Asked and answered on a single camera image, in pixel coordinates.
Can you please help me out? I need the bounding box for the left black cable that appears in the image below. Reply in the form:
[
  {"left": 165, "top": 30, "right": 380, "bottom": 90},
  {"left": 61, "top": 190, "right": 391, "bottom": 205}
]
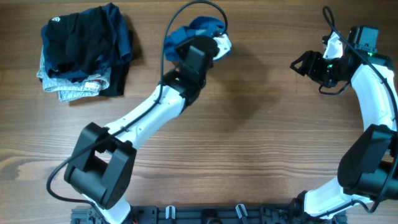
[{"left": 45, "top": 0, "right": 229, "bottom": 223}]

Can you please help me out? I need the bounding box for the black folded shirt with logo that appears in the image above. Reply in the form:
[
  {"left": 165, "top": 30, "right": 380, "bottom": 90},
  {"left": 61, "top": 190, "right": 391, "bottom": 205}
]
[{"left": 44, "top": 6, "right": 111, "bottom": 73}]

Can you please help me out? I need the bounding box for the navy folded shirt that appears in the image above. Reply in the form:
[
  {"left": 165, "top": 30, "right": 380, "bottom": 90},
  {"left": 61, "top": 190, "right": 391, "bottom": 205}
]
[{"left": 42, "top": 3, "right": 131, "bottom": 82}]

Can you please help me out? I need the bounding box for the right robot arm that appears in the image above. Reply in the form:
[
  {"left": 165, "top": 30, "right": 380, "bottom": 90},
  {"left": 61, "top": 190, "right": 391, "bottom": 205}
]
[{"left": 290, "top": 26, "right": 397, "bottom": 220}]

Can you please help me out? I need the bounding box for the black folded garment at bottom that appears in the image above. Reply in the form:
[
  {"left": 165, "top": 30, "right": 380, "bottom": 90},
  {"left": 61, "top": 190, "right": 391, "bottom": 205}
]
[{"left": 99, "top": 30, "right": 135, "bottom": 97}]

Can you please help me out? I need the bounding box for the right black cable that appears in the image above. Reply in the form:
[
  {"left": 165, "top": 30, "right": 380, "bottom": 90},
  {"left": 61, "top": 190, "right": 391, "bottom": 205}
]
[{"left": 322, "top": 5, "right": 398, "bottom": 214}]

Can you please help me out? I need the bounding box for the blue polo shirt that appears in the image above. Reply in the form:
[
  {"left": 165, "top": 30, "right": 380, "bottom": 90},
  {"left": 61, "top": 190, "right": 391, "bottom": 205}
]
[{"left": 164, "top": 16, "right": 226, "bottom": 62}]

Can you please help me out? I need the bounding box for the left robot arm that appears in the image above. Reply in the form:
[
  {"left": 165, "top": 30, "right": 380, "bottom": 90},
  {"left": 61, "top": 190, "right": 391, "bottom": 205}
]
[{"left": 64, "top": 34, "right": 232, "bottom": 223}]

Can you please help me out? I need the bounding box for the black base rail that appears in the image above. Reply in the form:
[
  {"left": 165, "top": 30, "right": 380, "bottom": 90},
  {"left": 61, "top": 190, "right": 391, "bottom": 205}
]
[{"left": 70, "top": 203, "right": 348, "bottom": 224}]

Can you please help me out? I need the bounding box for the black cable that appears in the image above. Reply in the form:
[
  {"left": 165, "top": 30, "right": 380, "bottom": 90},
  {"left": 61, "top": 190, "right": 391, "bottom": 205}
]
[
  {"left": 322, "top": 5, "right": 398, "bottom": 214},
  {"left": 45, "top": 0, "right": 229, "bottom": 223}
]

